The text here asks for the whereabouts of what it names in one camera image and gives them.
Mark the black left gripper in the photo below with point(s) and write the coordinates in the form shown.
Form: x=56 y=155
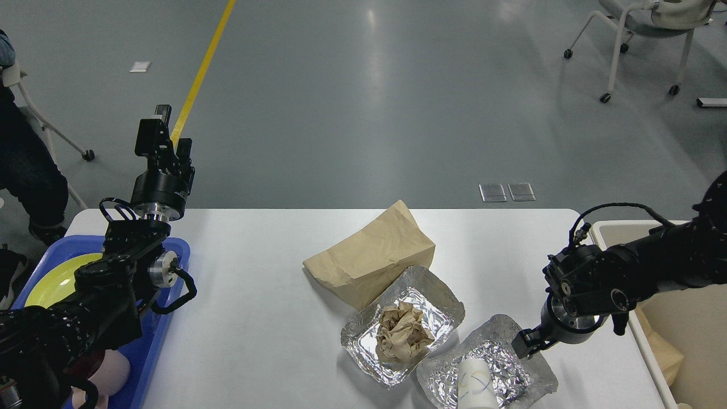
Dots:
x=158 y=194

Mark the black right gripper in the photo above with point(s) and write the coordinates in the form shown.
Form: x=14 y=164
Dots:
x=556 y=327

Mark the foil tray with cup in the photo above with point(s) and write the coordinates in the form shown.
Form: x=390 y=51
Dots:
x=518 y=383

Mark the foil tray with paper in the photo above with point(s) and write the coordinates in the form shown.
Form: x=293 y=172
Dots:
x=442 y=314

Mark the small brown paper bag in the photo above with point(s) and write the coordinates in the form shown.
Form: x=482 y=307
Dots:
x=669 y=359

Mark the yellow plastic plate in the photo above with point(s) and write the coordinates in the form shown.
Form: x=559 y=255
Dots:
x=58 y=283

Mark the large brown paper bag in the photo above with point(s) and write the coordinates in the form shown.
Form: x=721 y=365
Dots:
x=361 y=267

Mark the pink mug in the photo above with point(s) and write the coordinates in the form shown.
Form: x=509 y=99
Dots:
x=108 y=370

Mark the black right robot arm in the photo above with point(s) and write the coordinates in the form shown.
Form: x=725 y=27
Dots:
x=587 y=284

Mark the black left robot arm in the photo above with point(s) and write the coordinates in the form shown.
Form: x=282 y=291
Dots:
x=131 y=229

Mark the white paper cup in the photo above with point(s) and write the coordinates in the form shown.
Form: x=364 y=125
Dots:
x=475 y=388

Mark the crumpled brown paper ball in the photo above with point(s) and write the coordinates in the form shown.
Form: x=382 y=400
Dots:
x=402 y=336

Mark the seated person in dark clothes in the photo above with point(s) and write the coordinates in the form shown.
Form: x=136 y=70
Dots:
x=32 y=177

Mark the right metal floor plate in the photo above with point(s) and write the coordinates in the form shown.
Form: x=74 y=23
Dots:
x=521 y=192

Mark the metal floor plate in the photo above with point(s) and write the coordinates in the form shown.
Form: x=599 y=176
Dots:
x=492 y=192
x=521 y=192

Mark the left metal floor plate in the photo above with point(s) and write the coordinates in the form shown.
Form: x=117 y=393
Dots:
x=492 y=192

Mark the beige plastic bin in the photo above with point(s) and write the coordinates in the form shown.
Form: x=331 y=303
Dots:
x=694 y=322

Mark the blue plastic tray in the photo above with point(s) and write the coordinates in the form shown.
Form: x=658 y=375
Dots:
x=153 y=341

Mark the grey bar on floor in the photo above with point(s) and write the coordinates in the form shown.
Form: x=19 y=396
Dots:
x=705 y=103

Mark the white wheeled chair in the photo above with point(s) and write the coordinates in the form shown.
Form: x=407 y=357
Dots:
x=651 y=19

